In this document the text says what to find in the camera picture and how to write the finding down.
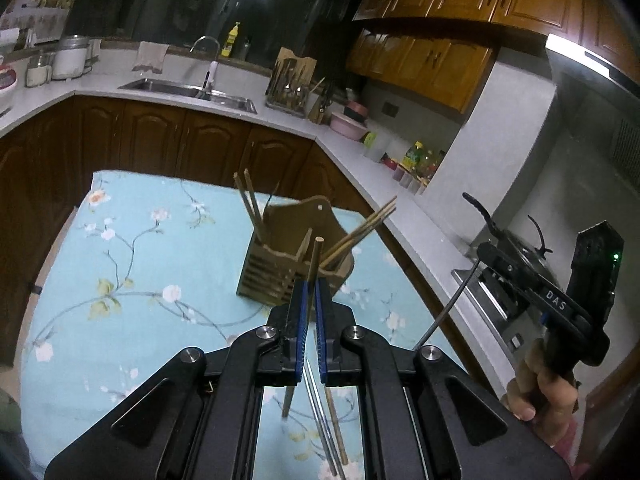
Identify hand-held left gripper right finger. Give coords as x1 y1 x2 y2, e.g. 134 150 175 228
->
314 277 572 480

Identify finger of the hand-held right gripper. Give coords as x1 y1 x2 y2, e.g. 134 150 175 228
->
476 241 594 334

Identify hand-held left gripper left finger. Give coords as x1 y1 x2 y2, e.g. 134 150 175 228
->
44 276 308 480

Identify wooden utensil holder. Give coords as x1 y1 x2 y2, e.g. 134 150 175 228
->
236 198 355 307

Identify person's right hand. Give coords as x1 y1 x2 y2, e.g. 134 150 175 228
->
500 339 582 444

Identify black wok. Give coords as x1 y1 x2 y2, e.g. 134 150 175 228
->
462 192 563 283

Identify gas stove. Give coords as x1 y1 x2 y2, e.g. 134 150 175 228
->
451 240 553 363

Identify steel range hood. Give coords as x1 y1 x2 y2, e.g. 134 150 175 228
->
544 32 640 192

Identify row of seasoning containers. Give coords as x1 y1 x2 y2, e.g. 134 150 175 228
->
382 154 427 196

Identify cooking oil bottle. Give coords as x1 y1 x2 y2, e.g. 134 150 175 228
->
402 140 426 172

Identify blue floral tablecloth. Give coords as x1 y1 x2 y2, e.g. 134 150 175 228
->
20 170 482 480

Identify white countertop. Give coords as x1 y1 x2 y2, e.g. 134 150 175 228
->
0 49 507 397

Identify pink basin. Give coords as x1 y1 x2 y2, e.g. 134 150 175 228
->
329 101 370 141

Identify wooden base cabinets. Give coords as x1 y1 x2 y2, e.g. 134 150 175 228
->
0 94 502 392

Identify countertop cutlery rack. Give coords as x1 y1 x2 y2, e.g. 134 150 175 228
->
264 47 318 118

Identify steel sink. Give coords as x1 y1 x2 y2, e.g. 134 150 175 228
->
118 78 258 115

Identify yellow bottle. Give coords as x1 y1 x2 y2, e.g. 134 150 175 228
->
221 22 241 58

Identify hanging dish cloth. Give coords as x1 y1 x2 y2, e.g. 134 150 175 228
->
132 41 170 74

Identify dark window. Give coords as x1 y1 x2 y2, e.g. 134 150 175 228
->
64 0 377 62

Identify glass jar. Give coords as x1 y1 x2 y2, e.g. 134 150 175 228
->
25 52 54 87

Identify white and red appliance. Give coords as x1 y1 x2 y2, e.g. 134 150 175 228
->
0 64 20 99

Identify wooden wall cabinets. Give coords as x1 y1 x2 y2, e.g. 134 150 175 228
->
345 0 602 114

